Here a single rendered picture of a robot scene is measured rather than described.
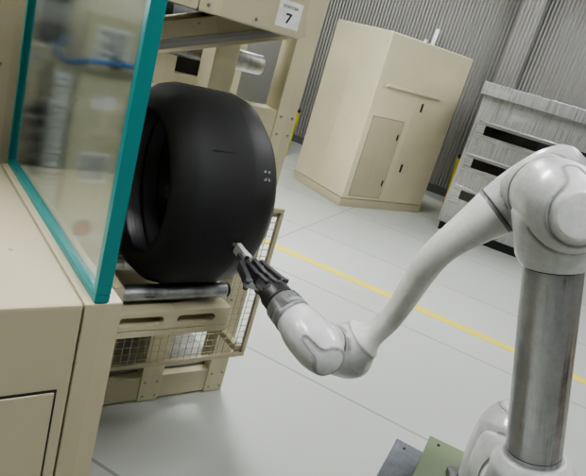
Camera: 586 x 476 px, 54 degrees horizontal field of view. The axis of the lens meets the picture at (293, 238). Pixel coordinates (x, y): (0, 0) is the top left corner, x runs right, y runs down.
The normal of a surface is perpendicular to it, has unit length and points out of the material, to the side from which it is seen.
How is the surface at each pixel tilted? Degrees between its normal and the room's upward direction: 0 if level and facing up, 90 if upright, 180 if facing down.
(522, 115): 90
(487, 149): 90
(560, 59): 90
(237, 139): 44
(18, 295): 0
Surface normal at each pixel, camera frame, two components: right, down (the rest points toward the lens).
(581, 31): -0.42, 0.18
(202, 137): 0.36, -0.33
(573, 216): -0.13, 0.15
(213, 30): 0.55, 0.41
